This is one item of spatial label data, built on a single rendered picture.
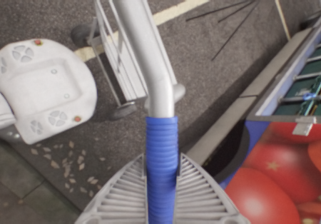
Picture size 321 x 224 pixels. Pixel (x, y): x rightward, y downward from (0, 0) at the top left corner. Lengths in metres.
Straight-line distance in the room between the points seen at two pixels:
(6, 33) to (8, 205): 1.21
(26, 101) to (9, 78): 0.15
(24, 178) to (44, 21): 1.19
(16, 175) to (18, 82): 0.65
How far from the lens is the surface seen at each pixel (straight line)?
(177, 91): 0.22
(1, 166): 1.42
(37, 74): 1.11
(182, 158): 0.18
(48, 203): 1.47
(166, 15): 1.88
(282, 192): 0.91
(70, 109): 0.98
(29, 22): 1.57
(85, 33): 1.24
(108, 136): 1.36
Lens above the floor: 1.34
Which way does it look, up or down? 64 degrees down
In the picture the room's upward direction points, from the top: 89 degrees clockwise
